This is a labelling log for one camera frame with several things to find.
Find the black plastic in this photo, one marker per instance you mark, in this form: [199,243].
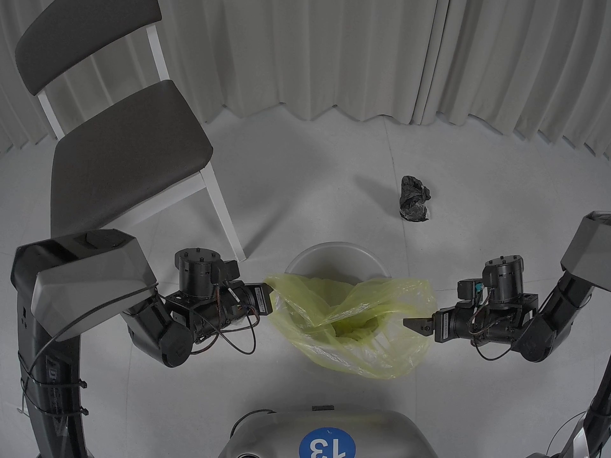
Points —
[414,198]

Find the white trash bin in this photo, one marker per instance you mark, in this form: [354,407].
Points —
[334,260]

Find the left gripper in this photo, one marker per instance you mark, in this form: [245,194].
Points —
[260,298]

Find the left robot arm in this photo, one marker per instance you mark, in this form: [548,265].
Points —
[86,284]

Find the white curtain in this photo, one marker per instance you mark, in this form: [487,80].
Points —
[286,41]
[525,41]

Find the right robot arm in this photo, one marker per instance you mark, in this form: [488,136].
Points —
[587,255]

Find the white chair with grey pads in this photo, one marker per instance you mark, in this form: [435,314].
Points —
[129,150]

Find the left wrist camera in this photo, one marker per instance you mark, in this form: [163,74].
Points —
[228,271]

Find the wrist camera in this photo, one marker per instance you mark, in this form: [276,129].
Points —
[228,271]
[470,288]

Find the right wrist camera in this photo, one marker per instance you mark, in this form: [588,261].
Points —
[470,288]

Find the yellow plastic bag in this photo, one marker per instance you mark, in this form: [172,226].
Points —
[363,351]

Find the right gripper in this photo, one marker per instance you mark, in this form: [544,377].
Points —
[453,325]

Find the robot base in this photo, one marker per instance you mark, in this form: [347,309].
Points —
[334,437]

